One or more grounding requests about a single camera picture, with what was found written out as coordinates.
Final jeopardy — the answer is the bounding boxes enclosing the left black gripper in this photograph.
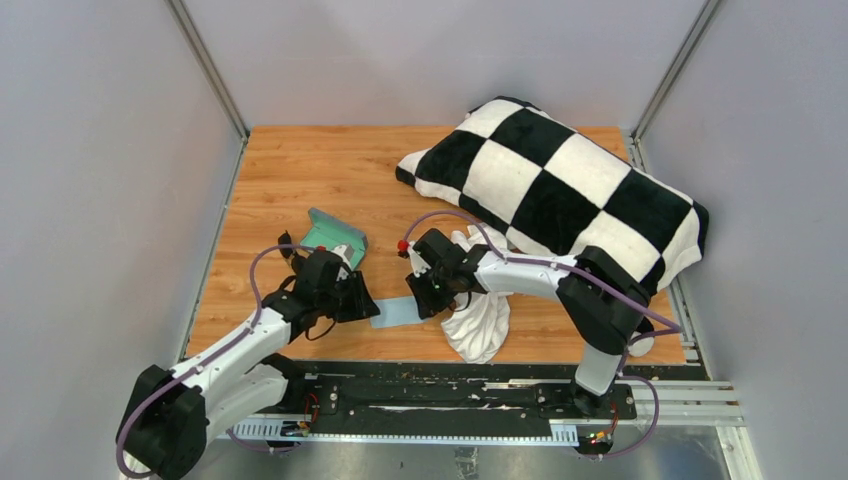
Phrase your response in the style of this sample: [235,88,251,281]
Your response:
[317,270,381,323]

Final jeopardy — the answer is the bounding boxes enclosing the light blue cleaning cloth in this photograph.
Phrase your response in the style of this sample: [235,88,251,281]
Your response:
[369,296,425,329]

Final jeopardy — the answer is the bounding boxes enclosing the grey glasses case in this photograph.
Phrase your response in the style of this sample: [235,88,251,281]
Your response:
[301,207,369,270]

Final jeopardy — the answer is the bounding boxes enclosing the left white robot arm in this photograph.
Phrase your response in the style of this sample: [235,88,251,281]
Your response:
[115,244,379,479]

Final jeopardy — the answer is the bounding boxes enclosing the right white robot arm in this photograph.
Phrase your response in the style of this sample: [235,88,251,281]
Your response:
[398,229,654,418]

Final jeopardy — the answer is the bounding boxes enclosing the black sunglasses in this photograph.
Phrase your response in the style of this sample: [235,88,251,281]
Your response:
[277,230,298,268]

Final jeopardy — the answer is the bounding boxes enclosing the white crumpled cloth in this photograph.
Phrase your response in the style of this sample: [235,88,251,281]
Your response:
[440,223,515,364]

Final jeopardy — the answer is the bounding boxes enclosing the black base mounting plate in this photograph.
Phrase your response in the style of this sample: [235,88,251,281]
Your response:
[218,357,639,440]

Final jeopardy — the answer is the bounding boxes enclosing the black white checkered pillow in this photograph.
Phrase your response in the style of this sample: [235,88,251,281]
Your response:
[395,96,709,293]

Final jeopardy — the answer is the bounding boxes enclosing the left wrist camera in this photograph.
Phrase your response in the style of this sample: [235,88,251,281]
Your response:
[331,244,355,269]

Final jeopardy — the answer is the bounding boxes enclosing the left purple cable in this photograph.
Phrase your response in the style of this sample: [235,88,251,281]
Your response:
[115,243,326,480]

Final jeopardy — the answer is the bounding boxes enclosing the right aluminium frame post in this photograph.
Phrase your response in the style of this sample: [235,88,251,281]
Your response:
[631,0,725,143]

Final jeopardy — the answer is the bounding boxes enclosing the aluminium frame post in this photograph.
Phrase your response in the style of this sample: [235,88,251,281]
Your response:
[164,0,250,145]
[631,0,725,143]

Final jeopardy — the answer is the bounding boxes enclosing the left aluminium frame post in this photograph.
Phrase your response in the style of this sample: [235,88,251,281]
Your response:
[164,0,250,145]

